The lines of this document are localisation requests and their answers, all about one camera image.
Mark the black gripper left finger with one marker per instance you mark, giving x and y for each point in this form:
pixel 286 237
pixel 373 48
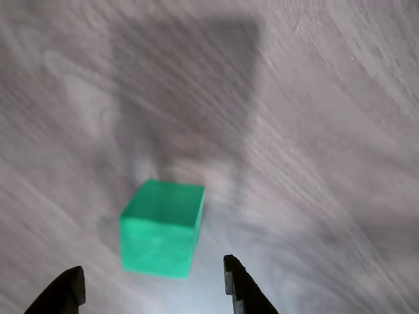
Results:
pixel 62 294

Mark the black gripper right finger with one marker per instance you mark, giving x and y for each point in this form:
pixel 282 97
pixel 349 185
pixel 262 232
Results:
pixel 245 291

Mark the green cube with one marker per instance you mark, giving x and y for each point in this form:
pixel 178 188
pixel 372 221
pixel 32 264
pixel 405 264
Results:
pixel 157 235

